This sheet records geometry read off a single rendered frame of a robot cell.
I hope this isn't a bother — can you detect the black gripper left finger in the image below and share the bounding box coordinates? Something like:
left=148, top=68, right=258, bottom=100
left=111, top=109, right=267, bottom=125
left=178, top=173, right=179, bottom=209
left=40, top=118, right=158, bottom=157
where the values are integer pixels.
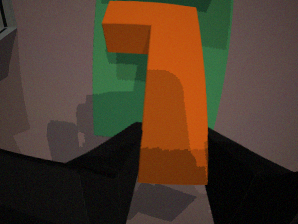
left=0, top=123, right=144, bottom=224

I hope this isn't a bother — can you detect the orange l-shaped part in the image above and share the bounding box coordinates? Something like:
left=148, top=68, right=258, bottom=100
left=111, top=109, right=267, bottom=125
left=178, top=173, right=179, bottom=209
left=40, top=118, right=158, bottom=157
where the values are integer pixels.
left=101, top=0, right=209, bottom=185

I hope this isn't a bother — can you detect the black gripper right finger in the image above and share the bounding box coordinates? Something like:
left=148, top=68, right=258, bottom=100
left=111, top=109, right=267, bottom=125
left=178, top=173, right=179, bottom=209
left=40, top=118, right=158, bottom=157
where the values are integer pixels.
left=205, top=128, right=298, bottom=224

